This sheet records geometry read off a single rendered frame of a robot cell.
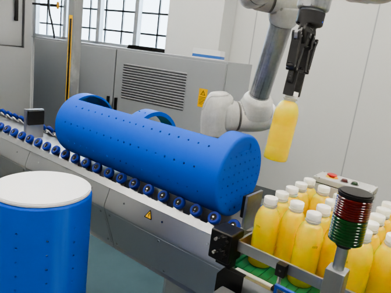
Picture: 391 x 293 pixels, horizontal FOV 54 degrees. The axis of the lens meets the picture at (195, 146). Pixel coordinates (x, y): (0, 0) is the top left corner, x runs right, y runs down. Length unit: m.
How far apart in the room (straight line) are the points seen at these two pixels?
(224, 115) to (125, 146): 0.64
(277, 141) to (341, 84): 2.88
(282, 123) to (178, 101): 2.07
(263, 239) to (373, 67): 3.00
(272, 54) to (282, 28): 0.12
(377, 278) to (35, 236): 0.88
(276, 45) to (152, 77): 1.67
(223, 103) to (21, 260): 1.16
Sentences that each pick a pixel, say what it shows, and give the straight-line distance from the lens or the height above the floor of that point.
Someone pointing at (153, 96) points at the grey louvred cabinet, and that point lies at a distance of 3.25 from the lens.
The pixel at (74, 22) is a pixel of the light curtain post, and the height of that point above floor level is 1.56.
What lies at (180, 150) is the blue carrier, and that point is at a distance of 1.26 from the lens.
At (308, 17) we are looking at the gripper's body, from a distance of 1.12.
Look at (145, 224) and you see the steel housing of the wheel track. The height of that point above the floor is 0.85.
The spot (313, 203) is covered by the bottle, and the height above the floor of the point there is 1.05.
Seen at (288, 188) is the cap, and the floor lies 1.10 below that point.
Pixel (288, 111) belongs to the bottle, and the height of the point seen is 1.34.
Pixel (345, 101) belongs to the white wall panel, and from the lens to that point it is 3.96.
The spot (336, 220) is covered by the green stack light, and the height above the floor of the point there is 1.20.
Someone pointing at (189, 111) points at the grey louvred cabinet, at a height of 1.02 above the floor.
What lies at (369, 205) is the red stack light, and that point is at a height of 1.24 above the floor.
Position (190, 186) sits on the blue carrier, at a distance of 1.24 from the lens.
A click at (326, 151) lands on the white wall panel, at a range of 4.03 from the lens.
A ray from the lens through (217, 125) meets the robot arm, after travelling 1.89.
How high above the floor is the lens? 1.47
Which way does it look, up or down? 13 degrees down
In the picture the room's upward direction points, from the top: 7 degrees clockwise
